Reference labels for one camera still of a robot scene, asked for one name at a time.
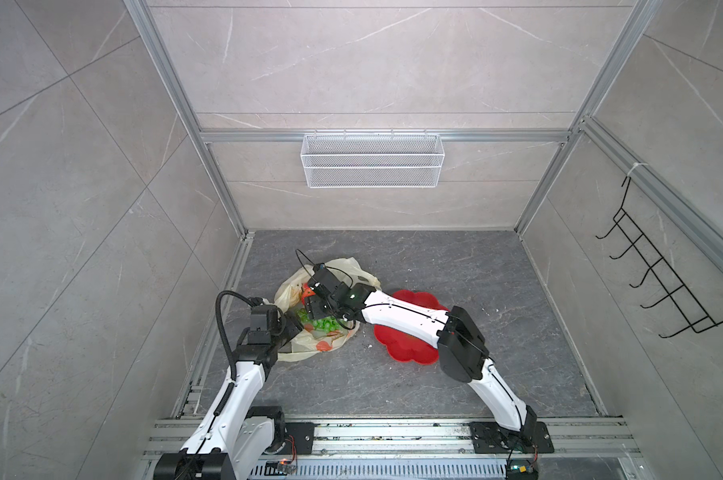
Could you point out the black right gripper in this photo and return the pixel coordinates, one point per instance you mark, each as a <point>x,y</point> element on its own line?
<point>313,308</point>

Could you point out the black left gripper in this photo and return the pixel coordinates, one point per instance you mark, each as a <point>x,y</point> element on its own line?
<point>291,323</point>

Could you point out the cream plastic bag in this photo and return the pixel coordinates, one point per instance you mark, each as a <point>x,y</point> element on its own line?
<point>312,341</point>

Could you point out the red flower-shaped plate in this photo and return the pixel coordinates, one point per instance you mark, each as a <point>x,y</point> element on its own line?
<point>404,347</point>

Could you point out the red fake strawberry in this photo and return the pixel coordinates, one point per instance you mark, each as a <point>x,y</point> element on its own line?
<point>306,293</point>

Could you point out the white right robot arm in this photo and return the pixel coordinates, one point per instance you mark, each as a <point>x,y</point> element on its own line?
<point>462,352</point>

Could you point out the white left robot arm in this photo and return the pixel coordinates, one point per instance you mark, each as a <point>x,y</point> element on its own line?
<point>233,435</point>

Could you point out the green fake grape bunch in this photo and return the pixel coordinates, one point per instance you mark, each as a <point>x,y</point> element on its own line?
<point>327,324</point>

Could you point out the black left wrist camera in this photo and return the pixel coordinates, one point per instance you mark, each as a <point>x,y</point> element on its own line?
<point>265,325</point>

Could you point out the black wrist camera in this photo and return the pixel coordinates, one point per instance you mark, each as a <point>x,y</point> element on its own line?
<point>265,325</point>
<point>323,282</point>

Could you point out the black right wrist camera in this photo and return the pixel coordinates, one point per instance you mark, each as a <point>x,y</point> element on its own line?
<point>323,282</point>

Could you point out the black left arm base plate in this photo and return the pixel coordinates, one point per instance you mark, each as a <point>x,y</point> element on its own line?
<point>293,438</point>

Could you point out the white wire mesh basket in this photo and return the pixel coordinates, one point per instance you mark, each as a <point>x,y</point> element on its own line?
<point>335,161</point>

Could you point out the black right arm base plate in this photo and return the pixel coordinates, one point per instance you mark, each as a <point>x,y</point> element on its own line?
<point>490,438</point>

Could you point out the aluminium frame rail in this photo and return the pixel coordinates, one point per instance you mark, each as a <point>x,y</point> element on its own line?
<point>143,19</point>

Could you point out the black wire hook rack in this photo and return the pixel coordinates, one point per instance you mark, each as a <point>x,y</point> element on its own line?
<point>657,266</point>

